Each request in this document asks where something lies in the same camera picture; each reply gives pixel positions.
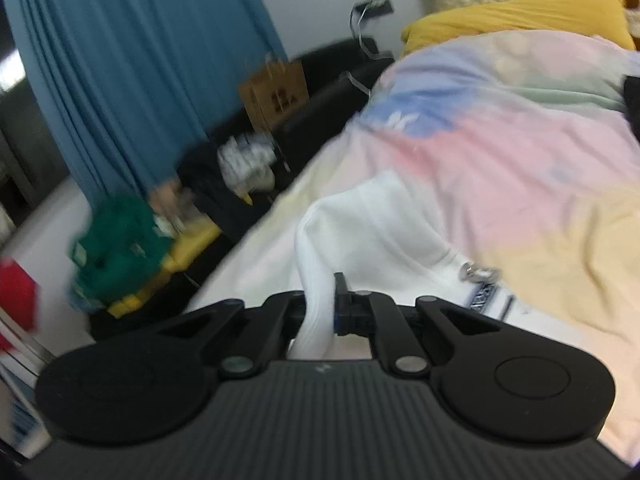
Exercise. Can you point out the yellow pillow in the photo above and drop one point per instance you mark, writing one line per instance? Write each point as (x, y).
(525, 20)

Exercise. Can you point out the white patterned cloth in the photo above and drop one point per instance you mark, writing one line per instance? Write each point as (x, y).
(247, 160)

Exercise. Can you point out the red object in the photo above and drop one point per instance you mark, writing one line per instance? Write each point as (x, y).
(17, 295)

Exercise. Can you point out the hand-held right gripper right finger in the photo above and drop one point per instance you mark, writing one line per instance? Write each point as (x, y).
(350, 317)

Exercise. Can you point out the blue curtain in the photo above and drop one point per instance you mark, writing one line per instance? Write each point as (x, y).
(125, 70)

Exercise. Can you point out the white garment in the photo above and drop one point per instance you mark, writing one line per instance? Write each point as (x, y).
(380, 240)

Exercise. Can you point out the dark cloth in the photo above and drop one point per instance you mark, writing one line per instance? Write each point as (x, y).
(632, 105)

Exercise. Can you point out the black sofa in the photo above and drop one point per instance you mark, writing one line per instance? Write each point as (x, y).
(310, 105)

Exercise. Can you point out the wall power socket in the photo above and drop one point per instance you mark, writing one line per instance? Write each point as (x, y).
(372, 6)

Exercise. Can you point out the yellow bag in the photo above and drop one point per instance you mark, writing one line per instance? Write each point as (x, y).
(165, 265)

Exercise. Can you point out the green cloth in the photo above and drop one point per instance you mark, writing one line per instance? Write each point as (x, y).
(120, 250)

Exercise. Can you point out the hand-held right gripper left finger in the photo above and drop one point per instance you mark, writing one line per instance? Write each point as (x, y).
(280, 317)

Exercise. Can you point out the brown paper bag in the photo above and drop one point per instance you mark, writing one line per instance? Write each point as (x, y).
(274, 94)

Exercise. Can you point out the pastel patchwork blanket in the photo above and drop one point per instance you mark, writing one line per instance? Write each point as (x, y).
(500, 160)

